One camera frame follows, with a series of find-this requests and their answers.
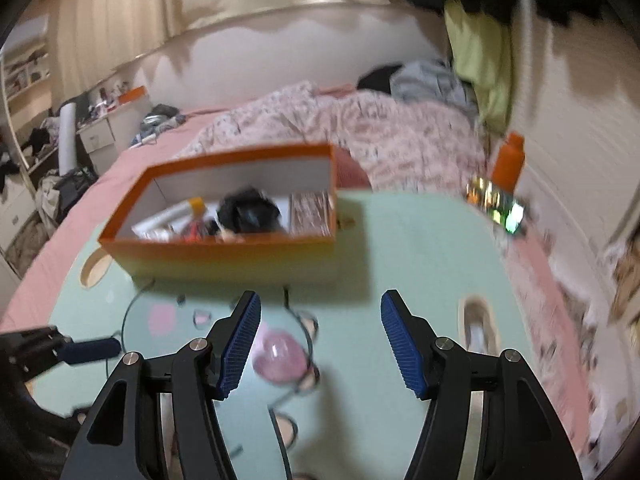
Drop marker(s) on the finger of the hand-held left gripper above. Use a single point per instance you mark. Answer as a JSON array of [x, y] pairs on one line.
[[92, 350]]

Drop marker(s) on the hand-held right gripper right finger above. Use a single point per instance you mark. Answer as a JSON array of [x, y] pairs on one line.
[[402, 345]]

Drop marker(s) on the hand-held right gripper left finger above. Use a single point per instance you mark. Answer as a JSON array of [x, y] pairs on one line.
[[240, 345]]

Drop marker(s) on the pink translucent heart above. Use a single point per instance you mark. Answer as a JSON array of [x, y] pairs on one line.
[[280, 357]]

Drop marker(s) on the orange cardboard box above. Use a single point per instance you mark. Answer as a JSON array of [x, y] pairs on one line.
[[225, 255]]

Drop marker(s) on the black furry toy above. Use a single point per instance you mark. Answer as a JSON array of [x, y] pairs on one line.
[[250, 210]]

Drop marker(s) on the white tube with orange cap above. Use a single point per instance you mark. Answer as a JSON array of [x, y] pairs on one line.
[[167, 214]]

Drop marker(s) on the white drawer cabinet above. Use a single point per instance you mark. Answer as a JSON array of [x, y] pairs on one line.
[[12, 210]]

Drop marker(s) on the pile of clothes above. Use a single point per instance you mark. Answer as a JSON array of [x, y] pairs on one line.
[[57, 190]]

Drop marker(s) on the shiny foil packet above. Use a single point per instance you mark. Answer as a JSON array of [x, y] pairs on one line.
[[496, 207]]

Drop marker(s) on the red-brown knitted cushion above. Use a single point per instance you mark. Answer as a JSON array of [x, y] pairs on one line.
[[350, 172]]

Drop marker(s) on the floral quilt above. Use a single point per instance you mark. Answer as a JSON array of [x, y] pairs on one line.
[[390, 135]]

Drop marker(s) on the orange bottle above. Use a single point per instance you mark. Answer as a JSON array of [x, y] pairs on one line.
[[507, 162]]

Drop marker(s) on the white nightstand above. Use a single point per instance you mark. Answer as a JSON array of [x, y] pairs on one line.
[[107, 135]]

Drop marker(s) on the white paper roll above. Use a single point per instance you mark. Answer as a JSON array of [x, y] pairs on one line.
[[67, 135]]

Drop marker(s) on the small orange box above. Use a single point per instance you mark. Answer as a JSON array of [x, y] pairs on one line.
[[134, 95]]

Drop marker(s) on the grey garment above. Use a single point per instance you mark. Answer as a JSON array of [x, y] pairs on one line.
[[430, 85]]

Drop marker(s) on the black garment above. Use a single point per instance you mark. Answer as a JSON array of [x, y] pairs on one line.
[[377, 77]]

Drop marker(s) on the yellow-green cloth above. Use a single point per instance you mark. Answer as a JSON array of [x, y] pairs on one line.
[[477, 55]]

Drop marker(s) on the white bed headboard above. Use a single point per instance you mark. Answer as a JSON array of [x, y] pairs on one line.
[[300, 40]]

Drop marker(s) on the white wall shelf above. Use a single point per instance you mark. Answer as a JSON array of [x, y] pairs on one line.
[[25, 60]]

